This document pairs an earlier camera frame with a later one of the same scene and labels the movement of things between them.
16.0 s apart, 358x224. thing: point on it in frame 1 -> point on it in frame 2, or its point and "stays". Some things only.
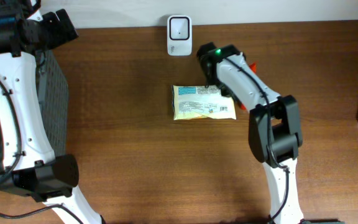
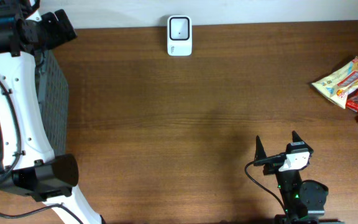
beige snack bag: (191, 102) -> (357, 73)
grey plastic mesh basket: (53, 101) stays
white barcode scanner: (179, 35) stays
